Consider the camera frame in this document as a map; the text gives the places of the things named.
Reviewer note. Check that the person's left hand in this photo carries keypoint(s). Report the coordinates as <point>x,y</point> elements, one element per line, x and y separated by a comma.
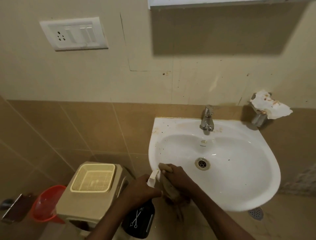
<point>140,191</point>

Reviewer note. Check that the person's right hand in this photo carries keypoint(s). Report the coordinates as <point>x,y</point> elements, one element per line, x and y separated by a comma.
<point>180,180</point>

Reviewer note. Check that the brown cleaning cloth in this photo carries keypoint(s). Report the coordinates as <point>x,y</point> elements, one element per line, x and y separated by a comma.
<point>172,195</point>

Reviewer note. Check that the black spray bottle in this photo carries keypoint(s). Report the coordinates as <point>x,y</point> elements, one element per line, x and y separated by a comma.
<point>138,220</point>

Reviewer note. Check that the white wash basin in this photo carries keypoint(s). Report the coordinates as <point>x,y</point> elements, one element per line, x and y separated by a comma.
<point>234,173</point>

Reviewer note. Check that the white framed mirror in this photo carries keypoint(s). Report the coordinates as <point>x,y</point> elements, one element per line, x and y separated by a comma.
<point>222,3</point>

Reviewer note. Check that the person's right forearm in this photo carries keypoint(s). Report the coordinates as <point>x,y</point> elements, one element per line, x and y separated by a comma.
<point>217,217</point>

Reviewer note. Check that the person's left forearm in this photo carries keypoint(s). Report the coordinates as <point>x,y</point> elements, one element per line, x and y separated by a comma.
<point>111,222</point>

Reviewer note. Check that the chrome sink drain strainer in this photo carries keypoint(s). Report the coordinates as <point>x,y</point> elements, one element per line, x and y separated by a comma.
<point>202,164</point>

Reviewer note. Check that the beige plastic basket tray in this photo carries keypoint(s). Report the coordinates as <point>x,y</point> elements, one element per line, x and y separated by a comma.
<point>92,179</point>

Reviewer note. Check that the beige plastic stool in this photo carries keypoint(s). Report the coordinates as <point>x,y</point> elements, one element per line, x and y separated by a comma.
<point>86,205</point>

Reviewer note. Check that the chrome faucet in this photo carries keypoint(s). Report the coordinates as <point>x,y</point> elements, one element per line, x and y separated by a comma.
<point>207,121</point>

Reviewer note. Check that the round floor drain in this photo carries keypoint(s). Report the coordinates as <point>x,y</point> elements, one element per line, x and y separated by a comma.
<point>256,213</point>

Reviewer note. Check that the red plastic bucket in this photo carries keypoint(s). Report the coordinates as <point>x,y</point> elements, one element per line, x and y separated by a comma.
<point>44,205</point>

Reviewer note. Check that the crumpled stained white paper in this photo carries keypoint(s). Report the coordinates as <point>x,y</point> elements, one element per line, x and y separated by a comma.
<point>271,106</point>

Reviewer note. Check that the chrome toilet paper holder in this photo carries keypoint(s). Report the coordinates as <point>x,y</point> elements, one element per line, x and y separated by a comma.
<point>14,209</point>

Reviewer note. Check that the white switch socket panel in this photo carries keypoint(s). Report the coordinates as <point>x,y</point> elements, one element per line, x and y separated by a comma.
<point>74,33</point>

